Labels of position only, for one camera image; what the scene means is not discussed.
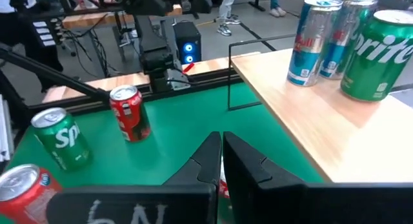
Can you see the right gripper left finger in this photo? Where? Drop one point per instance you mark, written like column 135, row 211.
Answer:
column 203, row 169

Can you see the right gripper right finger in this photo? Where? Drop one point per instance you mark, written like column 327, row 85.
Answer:
column 251, row 191

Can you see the blue silver Red Bull can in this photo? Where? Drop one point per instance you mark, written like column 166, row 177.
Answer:
column 350, row 33
column 309, row 56

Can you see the green Sprite can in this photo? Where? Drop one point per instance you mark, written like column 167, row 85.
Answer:
column 64, row 143
column 380, row 66

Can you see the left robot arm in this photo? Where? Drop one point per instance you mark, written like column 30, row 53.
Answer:
column 155, row 59

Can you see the green table mat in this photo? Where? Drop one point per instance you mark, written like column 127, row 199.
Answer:
column 180, row 120

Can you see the small red tool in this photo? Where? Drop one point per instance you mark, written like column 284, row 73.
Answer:
column 188, row 67

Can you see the black computer tower blue lights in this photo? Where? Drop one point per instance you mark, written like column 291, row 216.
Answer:
column 185, row 33

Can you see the wooden workbench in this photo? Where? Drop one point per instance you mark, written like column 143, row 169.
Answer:
column 96, row 20

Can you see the red-orange Fanta can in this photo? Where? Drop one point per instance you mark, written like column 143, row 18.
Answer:
column 22, row 198

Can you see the black box white labels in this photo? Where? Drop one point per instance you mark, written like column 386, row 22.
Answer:
column 43, row 33

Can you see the black table frame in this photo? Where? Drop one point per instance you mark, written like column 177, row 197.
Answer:
column 209, row 80

